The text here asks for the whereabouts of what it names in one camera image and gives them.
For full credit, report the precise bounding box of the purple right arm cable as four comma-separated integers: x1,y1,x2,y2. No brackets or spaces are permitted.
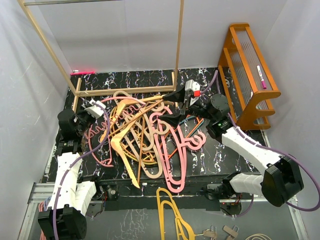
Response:
199,69,320,213

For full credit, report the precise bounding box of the beige clip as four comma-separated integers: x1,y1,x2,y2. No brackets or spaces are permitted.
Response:
222,225,239,240
197,226,218,240

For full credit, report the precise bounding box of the yellow plastic hanger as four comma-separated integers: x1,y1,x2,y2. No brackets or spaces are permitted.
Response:
156,187,196,240

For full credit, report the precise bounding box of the orange plastic curved hanger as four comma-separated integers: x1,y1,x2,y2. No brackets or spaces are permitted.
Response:
109,106,157,167

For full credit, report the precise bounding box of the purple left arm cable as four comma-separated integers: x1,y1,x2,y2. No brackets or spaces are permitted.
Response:
51,102,111,240

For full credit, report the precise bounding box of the beige flat plastic hanger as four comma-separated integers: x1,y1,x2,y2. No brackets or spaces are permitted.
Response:
119,103,163,179

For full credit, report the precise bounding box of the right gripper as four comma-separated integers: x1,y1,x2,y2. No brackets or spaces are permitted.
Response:
158,83,215,127

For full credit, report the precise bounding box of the pink flat plastic hanger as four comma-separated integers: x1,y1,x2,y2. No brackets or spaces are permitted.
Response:
149,106,190,194

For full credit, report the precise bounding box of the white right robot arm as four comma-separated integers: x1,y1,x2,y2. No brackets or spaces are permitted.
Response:
159,80,304,207

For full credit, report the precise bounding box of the pink white marker pen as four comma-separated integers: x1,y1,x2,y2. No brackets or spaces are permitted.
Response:
256,65,267,90

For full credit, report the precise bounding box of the wooden garment rack frame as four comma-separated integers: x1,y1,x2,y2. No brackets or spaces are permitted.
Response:
17,0,185,111

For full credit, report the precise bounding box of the pink tape strip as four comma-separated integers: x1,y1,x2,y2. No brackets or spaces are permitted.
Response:
70,71,96,76

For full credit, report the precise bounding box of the orange wooden shelf rack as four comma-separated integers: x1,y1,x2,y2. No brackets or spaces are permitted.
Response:
218,23,281,131

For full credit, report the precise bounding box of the wooden hanger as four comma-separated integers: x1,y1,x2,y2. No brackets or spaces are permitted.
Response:
109,95,164,136
110,130,140,189

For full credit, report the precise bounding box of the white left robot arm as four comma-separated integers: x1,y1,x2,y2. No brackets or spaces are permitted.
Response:
38,100,106,240

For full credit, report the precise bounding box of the cream hanger bottom edge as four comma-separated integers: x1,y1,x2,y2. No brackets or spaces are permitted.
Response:
245,233,271,240

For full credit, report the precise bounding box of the beige clip right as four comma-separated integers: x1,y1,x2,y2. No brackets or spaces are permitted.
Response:
222,225,239,240

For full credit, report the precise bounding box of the pink curved wire hanger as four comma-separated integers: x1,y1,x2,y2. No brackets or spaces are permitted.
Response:
85,128,115,168

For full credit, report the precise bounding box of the beige clip left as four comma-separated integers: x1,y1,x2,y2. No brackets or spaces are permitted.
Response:
197,226,218,240

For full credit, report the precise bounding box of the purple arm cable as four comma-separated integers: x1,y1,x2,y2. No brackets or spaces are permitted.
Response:
51,102,111,240
199,69,320,213

